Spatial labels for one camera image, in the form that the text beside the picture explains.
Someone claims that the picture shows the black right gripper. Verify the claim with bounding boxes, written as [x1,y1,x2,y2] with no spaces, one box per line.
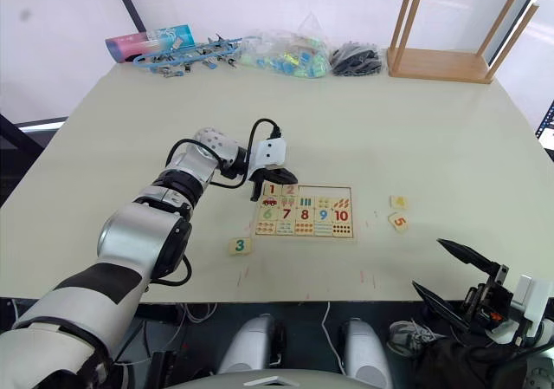
[411,237,515,332]

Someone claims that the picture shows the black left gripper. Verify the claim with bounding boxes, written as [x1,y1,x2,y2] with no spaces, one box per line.
[248,165,300,203]

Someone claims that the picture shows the number tile green 3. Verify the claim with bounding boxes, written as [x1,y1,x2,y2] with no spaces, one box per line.
[227,237,253,257]

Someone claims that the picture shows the number tile orange 5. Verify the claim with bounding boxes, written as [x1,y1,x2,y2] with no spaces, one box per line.
[387,211,410,234]

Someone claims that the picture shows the wooden number puzzle board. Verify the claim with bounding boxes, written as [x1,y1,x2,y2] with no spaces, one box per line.
[252,183,358,241]

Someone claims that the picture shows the grey sneaker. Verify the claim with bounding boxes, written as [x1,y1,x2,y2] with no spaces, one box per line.
[386,318,448,359]

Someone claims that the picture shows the black fabric bag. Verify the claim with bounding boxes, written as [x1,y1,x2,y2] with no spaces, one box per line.
[413,339,531,389]

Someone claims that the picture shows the white rounded robot leg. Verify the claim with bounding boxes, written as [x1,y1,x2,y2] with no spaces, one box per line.
[338,318,394,389]
[217,314,287,375]

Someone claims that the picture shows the clear bag of coloured pieces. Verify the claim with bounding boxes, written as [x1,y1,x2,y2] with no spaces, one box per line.
[239,10,333,80]

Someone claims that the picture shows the bag of black parts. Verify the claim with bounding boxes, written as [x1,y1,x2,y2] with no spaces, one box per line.
[330,41,384,78]

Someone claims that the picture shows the blue clip hanger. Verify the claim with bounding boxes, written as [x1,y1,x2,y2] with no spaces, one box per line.
[132,35,244,79]

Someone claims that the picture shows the black metal rack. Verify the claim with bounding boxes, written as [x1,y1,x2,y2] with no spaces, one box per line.
[535,99,554,161]

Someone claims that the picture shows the grey robot torso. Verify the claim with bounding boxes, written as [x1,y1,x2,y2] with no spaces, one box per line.
[166,366,358,389]

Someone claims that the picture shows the pink and blue wrapped pack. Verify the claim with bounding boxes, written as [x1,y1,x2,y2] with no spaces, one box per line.
[105,23,196,64]

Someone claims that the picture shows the upturned wooden stool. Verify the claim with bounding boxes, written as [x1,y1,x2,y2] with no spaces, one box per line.
[386,0,541,85]

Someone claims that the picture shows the dark low cabinet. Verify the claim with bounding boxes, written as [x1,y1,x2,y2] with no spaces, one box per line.
[0,111,69,208]

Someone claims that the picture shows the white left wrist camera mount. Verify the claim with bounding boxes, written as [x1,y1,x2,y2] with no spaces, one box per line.
[252,136,288,172]

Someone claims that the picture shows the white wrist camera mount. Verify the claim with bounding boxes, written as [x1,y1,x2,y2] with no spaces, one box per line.
[252,136,288,172]
[493,275,554,347]

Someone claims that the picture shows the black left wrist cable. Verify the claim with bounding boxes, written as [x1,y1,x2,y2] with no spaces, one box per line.
[208,119,282,190]

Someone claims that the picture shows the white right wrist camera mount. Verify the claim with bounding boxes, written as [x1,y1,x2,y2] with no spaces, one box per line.
[493,275,554,347]

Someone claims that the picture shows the black left elbow cable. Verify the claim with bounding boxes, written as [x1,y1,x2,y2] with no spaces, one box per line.
[149,253,194,287]

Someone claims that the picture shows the white floor cable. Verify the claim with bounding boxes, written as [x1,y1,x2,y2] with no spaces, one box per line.
[321,301,349,375]

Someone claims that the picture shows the dark window frame post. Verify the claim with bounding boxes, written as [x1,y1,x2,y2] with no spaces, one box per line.
[107,0,149,34]

